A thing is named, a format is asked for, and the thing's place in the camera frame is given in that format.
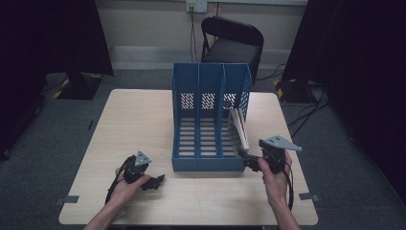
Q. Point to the black stand base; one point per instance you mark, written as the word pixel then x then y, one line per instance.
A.
pixel 292 91
pixel 79 87

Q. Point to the white wall outlet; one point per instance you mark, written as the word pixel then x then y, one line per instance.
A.
pixel 197 5

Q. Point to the white papers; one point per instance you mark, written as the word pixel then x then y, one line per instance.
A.
pixel 241 134

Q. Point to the person's right hand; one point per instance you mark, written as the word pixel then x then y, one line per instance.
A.
pixel 276 187

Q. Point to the grey tape strip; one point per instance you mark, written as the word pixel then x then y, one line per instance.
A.
pixel 67 199
pixel 309 196

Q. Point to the person's left hand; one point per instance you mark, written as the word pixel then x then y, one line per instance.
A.
pixel 125 191

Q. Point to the blue file rack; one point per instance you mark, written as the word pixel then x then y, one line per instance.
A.
pixel 207 121

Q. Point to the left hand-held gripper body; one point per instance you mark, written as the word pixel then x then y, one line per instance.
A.
pixel 136 167

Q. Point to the black folding chair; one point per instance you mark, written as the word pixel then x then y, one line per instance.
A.
pixel 233 48

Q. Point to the dark curtain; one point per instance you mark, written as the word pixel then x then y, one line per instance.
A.
pixel 360 64

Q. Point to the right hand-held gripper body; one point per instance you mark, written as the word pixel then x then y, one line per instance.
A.
pixel 276 151

